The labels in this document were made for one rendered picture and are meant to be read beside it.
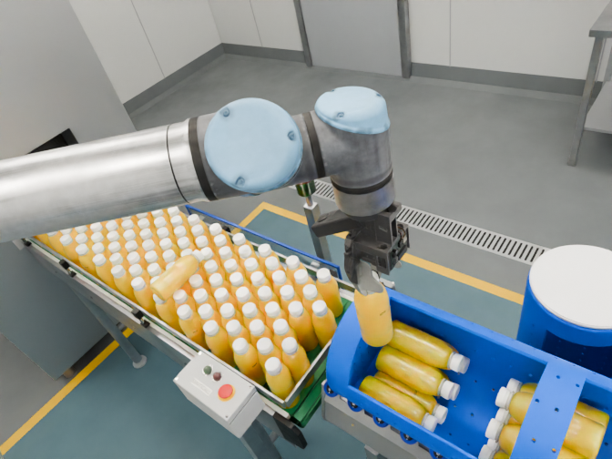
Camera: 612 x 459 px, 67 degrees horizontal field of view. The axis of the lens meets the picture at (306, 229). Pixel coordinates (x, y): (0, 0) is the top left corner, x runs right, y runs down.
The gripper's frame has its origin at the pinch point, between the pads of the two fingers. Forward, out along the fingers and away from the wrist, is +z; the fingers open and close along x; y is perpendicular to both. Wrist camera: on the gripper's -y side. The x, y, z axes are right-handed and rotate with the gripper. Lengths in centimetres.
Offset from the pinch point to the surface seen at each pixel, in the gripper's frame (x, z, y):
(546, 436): -1.5, 21.2, 34.0
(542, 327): 39, 47, 24
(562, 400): 5.1, 19.3, 34.2
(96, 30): 188, 54, -434
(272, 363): -10.9, 35.0, -25.8
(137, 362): -15, 142, -160
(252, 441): -24, 64, -32
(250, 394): -20.3, 34.1, -24.6
